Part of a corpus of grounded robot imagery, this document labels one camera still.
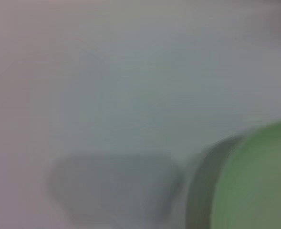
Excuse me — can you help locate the green round plastic plate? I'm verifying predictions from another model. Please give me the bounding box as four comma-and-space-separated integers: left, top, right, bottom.
185, 119, 281, 229

